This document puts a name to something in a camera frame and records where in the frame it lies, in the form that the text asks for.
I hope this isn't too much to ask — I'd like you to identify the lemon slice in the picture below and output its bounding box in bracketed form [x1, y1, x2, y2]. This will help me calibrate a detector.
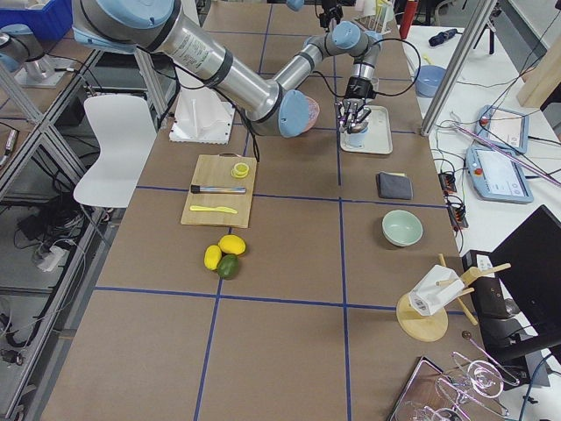
[231, 161, 251, 179]

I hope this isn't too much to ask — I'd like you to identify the red cylinder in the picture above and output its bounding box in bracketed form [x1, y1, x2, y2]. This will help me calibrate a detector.
[399, 0, 418, 39]

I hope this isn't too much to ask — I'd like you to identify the teach pendant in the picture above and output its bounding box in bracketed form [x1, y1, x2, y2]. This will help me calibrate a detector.
[475, 105, 529, 154]
[465, 145, 534, 203]

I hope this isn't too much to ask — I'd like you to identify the white chair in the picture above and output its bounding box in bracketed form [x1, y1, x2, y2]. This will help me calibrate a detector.
[74, 94, 157, 208]

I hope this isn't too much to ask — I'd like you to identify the clear wine glass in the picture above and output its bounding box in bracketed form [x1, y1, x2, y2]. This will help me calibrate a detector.
[370, 77, 380, 100]

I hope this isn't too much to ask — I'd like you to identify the white wire cup rack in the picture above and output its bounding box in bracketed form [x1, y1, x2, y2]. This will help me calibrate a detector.
[354, 0, 394, 34]

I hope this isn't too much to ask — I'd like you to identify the cream bear tray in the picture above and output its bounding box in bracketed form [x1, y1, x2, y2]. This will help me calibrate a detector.
[340, 104, 393, 154]

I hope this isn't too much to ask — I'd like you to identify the white paper bag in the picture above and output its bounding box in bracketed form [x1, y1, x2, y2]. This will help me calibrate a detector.
[408, 265, 465, 317]

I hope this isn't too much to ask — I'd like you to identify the metal ice scoop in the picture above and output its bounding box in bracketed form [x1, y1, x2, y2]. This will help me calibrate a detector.
[345, 121, 368, 134]

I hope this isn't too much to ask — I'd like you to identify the yellow lemon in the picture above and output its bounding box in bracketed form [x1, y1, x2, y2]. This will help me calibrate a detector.
[218, 234, 246, 255]
[203, 245, 223, 271]

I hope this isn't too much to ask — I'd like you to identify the hanging wine glass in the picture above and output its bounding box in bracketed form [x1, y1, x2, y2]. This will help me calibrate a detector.
[450, 351, 521, 399]

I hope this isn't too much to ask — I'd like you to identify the near teach pendant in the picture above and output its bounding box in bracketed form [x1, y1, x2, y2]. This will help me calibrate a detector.
[465, 145, 534, 203]

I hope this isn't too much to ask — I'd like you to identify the black monitor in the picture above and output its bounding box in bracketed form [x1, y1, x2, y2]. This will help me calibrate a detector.
[490, 205, 560, 333]

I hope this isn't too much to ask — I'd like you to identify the wooden mug tree stand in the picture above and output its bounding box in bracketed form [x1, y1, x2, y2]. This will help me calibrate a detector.
[396, 253, 511, 342]

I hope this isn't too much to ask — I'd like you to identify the green bowl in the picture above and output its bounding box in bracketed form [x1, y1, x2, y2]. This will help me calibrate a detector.
[381, 210, 423, 246]

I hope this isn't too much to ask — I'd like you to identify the yellow plastic knife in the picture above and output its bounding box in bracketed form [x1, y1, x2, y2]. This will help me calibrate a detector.
[188, 205, 238, 214]

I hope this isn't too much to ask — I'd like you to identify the metal rod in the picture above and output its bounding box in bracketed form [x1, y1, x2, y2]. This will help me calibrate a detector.
[189, 184, 246, 194]

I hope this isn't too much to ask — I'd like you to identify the green lime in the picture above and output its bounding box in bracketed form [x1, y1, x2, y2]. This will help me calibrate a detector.
[217, 254, 239, 279]

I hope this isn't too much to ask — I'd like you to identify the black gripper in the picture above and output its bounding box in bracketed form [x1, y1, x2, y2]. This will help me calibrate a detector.
[338, 76, 376, 132]
[318, 0, 343, 22]

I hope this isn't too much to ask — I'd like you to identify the folded blue umbrella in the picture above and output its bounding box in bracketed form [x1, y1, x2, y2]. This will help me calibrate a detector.
[429, 28, 458, 47]

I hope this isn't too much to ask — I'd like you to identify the blue storage bin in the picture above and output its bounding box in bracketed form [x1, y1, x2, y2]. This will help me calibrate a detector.
[1, 0, 73, 40]

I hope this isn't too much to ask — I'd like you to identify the blue bowl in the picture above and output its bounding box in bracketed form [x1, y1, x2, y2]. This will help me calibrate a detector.
[415, 65, 446, 97]

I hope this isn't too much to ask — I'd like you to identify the light blue cup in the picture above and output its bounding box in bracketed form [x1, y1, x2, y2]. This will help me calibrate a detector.
[347, 131, 366, 149]

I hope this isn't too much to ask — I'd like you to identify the aluminium frame post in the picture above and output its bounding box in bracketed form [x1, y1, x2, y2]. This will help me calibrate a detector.
[420, 0, 495, 137]

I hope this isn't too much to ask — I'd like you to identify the far teach pendant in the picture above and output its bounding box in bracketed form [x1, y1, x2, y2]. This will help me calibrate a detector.
[475, 105, 529, 154]

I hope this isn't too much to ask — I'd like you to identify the pink bowl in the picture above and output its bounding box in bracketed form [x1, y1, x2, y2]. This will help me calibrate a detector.
[304, 96, 320, 132]

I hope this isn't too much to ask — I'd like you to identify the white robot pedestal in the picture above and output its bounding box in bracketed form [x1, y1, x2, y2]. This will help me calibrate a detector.
[169, 88, 235, 145]

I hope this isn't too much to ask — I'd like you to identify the wooden cutting board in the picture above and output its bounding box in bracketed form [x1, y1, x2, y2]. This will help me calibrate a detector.
[181, 154, 258, 228]

